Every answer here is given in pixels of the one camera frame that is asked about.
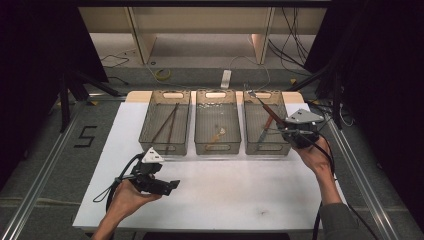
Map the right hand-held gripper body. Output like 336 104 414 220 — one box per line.
281 108 325 150

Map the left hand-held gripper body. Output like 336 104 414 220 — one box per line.
129 146 173 197

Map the brown-handled fork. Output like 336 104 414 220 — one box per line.
244 83 286 129

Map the translucent grey plastic bin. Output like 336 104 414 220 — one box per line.
138 89 193 156
243 89 296 156
194 89 242 156

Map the person's left hand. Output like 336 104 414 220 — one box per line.
106 180 163 222

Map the person's right hand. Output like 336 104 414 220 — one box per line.
293 135 335 178

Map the black metal stand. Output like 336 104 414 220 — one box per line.
58 64 122 134
286 63 345 130

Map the white table board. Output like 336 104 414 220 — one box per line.
72 101 358 232

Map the white power strip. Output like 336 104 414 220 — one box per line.
220 69 233 90

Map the yellow tape roll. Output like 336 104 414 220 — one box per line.
155 68 173 82

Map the black curtain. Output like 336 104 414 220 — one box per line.
303 0 424 231
0 0 109 189

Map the beige shelf unit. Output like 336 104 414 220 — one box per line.
77 6 328 66

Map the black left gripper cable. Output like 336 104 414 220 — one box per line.
92 152 145 213

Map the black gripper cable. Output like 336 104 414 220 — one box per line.
92 152 145 213
289 129 337 240

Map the aluminium floor rail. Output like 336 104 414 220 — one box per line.
0 99 84 240
324 114 403 240

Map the bundle of black cables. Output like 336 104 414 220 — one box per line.
267 7 313 78

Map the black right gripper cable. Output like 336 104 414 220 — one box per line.
289 129 337 240

